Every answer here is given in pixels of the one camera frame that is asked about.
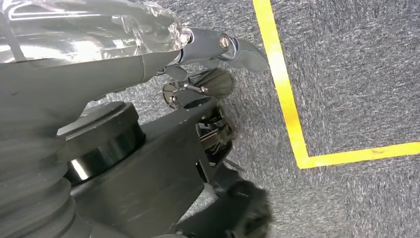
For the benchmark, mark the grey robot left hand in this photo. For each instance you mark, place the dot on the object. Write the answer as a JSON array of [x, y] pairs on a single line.
[[82, 72]]

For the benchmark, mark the yellow floor tape square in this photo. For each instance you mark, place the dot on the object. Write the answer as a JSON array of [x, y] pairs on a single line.
[[285, 98]]

